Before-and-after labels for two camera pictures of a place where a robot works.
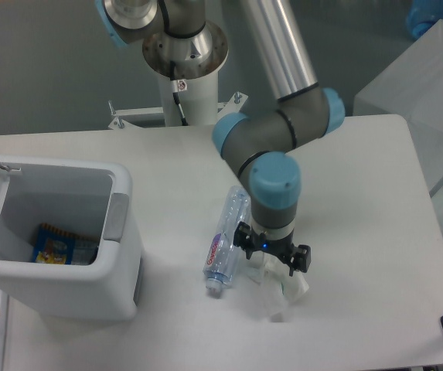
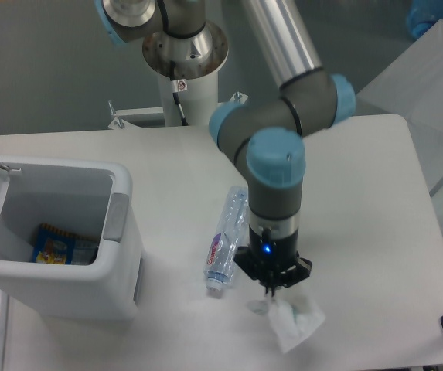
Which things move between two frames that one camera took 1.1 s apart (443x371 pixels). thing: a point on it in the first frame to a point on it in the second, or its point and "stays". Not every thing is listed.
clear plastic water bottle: (222, 250) stays
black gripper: (252, 239) to (267, 258)
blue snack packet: (56, 246) stays
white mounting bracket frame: (223, 110) stays
